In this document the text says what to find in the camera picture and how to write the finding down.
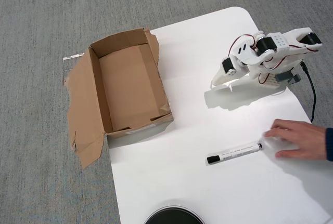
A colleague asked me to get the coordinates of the white fixed gripper finger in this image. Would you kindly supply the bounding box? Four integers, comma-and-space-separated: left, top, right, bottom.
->
211, 68, 228, 86

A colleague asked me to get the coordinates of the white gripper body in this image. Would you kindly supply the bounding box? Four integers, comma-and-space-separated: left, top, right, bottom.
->
222, 41, 274, 76

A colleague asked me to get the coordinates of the white moving gripper finger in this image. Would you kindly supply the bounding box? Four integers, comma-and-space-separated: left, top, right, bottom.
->
215, 71, 247, 85

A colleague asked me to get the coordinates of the white marker pen black cap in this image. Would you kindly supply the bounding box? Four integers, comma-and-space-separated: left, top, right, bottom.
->
207, 142, 263, 166

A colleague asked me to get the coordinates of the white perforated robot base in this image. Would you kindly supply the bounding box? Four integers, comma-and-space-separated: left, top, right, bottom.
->
250, 61, 296, 90

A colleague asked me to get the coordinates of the open brown cardboard box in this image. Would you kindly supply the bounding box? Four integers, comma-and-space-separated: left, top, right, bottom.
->
63, 26, 174, 169

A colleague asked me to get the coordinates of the bare human hand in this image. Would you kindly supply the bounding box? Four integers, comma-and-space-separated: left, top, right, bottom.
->
264, 119, 327, 161

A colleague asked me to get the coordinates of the grey table clamp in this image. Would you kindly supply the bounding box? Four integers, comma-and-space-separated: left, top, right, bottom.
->
276, 71, 302, 86

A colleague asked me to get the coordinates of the black round object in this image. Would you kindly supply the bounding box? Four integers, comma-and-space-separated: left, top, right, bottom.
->
144, 205, 206, 224

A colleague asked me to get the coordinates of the white tape strip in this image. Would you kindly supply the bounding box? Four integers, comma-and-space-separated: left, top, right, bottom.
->
63, 52, 86, 61

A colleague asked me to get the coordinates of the black power cable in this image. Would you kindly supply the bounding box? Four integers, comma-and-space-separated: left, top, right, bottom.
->
300, 61, 317, 123

